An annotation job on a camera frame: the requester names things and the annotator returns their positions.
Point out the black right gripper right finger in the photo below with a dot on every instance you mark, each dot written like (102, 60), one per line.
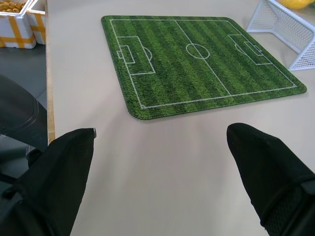
(268, 177)

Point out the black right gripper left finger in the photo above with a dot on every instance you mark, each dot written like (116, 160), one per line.
(54, 182)

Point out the green soccer field mat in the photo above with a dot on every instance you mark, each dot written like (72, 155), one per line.
(194, 64)

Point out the white miniature soccer goal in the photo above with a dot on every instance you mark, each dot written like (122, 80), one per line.
(283, 32)

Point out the white foam box yellow tape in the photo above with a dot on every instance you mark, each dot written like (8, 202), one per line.
(38, 23)
(14, 29)

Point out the yellow object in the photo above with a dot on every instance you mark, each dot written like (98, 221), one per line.
(295, 3)

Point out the yellow fruits in box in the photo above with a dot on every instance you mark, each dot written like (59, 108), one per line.
(11, 5)

